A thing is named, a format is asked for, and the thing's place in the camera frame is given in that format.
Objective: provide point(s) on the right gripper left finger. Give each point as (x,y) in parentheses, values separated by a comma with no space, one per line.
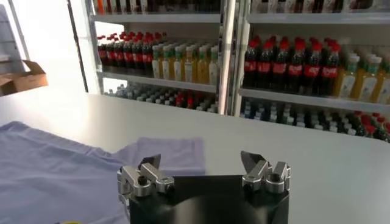
(137,179)

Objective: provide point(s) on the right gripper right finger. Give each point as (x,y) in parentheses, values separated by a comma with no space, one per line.
(259,175)

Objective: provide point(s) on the purple printed t-shirt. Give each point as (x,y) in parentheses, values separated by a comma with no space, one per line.
(45,170)

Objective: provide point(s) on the green cap yellow juice bottle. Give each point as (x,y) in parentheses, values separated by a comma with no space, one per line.
(213,69)
(384,88)
(368,85)
(347,82)
(201,68)
(157,65)
(177,67)
(167,66)
(189,67)

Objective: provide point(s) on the open cardboard box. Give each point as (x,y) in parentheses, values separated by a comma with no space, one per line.
(27,80)

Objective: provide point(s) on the grey metal shelf rack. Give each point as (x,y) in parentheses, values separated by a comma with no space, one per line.
(304,18)
(158,18)

